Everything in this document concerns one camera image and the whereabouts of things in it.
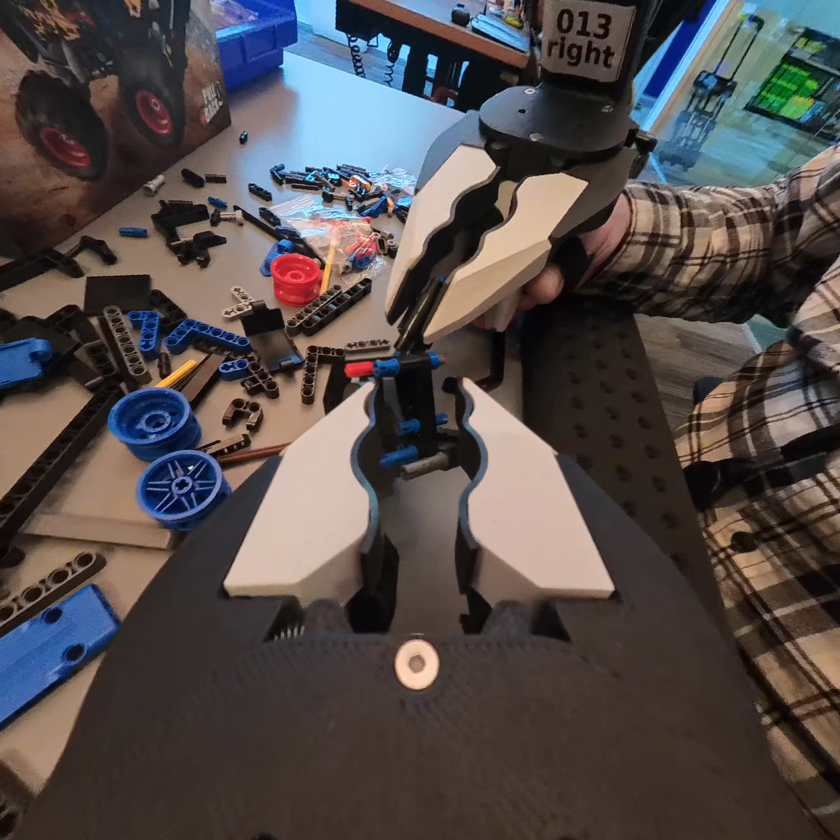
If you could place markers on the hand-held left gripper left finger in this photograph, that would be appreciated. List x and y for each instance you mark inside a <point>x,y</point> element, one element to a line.
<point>308,525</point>

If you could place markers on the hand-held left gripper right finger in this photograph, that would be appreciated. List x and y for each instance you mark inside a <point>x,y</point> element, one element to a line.
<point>531,525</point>

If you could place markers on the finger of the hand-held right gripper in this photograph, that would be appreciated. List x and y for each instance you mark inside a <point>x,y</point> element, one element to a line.
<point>439,197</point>
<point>525,229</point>

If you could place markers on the black connector piece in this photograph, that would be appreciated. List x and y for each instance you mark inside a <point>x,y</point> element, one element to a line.
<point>413,321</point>

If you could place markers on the black blue brick frame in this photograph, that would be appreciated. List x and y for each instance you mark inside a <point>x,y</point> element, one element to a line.
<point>413,394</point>

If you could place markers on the black elbow connector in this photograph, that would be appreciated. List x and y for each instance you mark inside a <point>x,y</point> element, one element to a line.
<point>98,246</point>

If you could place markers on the person's right forearm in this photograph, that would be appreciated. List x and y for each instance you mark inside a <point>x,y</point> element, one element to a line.
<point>722,243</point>

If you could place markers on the grey desk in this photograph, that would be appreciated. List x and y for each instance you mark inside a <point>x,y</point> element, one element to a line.
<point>328,118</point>

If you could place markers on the person's right hand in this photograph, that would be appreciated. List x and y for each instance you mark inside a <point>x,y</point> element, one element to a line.
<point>541,289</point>

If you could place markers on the brown axle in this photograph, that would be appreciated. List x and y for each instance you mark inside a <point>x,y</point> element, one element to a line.
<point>262,453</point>

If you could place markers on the black thin beam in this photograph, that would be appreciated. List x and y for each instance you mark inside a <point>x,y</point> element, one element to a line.
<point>226,446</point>

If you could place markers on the clear plastic parts bag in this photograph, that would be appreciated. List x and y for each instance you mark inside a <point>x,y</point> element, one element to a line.
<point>315,223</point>

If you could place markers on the blue wheel rim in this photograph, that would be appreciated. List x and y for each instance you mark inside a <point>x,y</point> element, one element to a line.
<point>151,420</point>
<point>184,489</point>

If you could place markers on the black straight beam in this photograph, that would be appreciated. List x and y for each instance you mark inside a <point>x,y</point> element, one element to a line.
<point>348,292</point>
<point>315,321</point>

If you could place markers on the pile of small connector pins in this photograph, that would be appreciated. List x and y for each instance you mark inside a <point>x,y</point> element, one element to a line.
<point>308,177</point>

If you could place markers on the black small connector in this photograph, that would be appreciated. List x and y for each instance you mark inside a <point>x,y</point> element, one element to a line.
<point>239,410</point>

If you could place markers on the yellow long axle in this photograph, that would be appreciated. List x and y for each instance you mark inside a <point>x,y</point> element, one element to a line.
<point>327,269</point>

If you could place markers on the black luggage cart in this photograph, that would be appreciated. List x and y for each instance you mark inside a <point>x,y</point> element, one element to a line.
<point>709,98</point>

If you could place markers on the black cross connector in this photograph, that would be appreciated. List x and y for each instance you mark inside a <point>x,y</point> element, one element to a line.
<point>262,384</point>

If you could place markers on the red wheel rim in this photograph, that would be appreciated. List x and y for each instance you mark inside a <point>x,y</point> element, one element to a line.
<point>295,279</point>

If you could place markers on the blue small connector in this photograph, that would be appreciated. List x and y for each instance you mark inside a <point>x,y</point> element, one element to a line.
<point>233,369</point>

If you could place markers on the blue mudguard piece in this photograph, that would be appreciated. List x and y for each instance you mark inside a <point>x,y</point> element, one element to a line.
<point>272,256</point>

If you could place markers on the wooden table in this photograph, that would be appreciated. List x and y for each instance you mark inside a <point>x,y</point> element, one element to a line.
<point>420,19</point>

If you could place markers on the black thin rod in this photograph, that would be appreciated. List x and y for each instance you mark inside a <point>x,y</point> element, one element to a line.
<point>262,226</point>

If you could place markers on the black sloped panel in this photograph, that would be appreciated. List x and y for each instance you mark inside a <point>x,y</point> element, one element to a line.
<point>269,341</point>

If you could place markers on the grey white axle connector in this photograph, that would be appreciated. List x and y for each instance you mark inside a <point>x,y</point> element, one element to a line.
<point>231,217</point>

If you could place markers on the grey flat plate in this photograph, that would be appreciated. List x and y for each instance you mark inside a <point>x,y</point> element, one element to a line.
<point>98,531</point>

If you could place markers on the blue angle beam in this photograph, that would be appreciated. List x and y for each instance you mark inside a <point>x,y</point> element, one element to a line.
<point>210,338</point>
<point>148,331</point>

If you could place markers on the light grey angle connector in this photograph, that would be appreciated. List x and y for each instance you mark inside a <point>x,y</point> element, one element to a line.
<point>239,302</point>

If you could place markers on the blue storage bin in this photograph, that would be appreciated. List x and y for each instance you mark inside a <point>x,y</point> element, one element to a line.
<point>256,39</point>

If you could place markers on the person's plaid shirt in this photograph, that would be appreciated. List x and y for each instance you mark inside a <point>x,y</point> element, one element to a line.
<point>774,558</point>

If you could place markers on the black angled connector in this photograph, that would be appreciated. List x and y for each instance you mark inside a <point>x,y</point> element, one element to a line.
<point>197,246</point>
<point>180,216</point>

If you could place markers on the dark grey holed beam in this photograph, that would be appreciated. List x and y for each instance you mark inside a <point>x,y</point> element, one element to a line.
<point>124,344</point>

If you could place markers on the long black holed beam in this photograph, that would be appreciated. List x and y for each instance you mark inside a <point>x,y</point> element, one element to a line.
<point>52,466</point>

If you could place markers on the grey long beam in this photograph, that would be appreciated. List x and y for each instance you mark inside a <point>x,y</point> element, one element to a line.
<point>52,587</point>

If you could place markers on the white small bushing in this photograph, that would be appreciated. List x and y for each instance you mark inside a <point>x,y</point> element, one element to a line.
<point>153,184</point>

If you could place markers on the blue flat holed panel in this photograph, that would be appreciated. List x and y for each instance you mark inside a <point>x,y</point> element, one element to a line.
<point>52,656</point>

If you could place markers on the black square flat panel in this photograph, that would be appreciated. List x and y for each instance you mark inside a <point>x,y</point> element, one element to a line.
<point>118,295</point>

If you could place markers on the heap of black beams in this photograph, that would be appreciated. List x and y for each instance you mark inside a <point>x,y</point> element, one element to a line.
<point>72,328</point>

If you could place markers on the blue small pin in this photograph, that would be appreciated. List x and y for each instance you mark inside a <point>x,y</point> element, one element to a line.
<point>133,232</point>

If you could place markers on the blue hinged fender panel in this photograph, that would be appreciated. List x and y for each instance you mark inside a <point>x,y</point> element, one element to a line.
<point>23,364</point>

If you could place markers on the toy truck box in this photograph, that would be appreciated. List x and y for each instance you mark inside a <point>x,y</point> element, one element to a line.
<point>98,164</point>

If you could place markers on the black short beam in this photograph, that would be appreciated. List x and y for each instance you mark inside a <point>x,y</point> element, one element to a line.
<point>39,266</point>

